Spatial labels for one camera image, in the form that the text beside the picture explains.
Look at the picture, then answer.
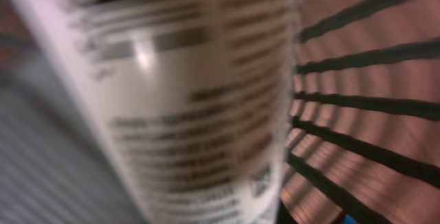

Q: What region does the white tube with gold cap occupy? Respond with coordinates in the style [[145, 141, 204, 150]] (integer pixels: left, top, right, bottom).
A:
[[13, 0, 297, 223]]

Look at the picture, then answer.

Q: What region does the grey plastic mesh basket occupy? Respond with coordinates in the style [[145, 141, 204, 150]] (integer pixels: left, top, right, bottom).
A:
[[1, 0, 439, 223]]

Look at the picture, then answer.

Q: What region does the blue snack packet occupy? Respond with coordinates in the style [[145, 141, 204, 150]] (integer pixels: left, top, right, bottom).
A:
[[342, 215, 358, 224]]

